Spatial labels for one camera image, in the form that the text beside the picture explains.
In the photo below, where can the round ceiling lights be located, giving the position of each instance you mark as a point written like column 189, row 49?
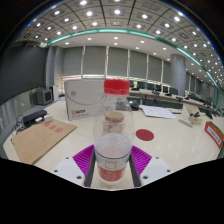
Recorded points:
column 117, row 11

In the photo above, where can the row of black chairs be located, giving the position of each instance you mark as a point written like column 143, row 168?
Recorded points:
column 173, row 90

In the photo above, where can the red patterned ceramic cup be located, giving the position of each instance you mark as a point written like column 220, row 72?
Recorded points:
column 114, row 117

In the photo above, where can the white printed paper sheet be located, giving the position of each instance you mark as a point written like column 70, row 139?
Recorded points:
column 157, row 111

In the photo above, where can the small beige open box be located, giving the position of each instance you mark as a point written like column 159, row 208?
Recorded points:
column 195, row 115

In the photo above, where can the brown kraft paper envelope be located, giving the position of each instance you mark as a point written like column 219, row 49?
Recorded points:
column 41, row 138

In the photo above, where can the open cardboard box red side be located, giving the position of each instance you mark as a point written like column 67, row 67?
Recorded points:
column 215, row 133

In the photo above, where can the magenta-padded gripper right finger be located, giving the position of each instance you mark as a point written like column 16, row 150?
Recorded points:
column 141, row 159

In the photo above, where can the black desk telephone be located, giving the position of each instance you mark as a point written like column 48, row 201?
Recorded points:
column 134, row 105

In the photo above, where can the white paper ream box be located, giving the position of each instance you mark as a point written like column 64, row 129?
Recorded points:
column 81, row 96

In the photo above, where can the flat round red coaster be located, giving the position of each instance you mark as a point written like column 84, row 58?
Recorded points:
column 145, row 134

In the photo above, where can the clear red-capped water bottle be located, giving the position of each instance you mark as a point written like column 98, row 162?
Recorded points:
column 112, row 150

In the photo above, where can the grey boxy monitor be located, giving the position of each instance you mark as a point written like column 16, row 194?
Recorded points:
column 44, row 97

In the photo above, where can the white power strip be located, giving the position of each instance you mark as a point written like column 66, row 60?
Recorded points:
column 186, row 122

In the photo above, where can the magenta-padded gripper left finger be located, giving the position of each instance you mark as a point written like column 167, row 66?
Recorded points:
column 83, row 158

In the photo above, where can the black flat device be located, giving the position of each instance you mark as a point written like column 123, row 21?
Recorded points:
column 33, row 115

